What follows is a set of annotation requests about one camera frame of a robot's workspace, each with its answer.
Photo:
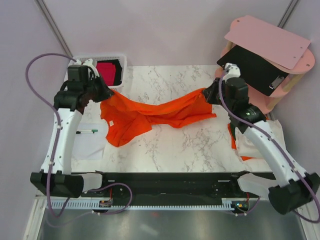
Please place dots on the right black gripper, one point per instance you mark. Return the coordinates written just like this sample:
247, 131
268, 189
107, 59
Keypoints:
209, 93

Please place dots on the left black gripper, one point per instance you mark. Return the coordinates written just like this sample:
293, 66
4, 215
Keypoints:
106, 93

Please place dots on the orange t shirt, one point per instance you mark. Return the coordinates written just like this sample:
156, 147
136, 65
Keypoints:
128, 119

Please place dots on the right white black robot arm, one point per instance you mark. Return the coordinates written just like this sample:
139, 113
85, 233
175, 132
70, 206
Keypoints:
293, 186

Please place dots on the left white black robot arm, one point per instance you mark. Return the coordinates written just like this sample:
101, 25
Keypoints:
55, 178

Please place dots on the magenta t shirt in basket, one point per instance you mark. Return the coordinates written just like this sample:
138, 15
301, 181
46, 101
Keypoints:
107, 71

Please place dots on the black clipboard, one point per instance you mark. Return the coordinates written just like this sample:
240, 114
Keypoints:
255, 70

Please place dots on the green white marker pen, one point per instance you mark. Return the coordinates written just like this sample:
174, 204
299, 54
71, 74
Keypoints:
86, 131

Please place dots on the white plastic laundry basket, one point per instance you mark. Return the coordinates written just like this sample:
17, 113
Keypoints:
103, 57

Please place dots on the white cloth at right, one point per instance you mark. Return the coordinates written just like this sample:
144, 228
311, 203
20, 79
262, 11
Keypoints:
246, 148

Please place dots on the white cloth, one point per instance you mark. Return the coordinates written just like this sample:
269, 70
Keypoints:
246, 148
90, 146

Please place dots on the white cloth at left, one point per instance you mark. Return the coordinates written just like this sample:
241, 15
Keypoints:
90, 146

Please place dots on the loose pink board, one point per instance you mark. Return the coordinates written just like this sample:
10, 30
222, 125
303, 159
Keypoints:
285, 50

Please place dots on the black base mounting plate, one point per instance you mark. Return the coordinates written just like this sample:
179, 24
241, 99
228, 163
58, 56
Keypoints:
177, 188

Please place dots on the white slotted cable duct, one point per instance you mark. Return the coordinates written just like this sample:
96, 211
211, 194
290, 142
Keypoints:
99, 204

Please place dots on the aluminium rail frame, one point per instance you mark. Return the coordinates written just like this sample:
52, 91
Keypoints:
140, 223

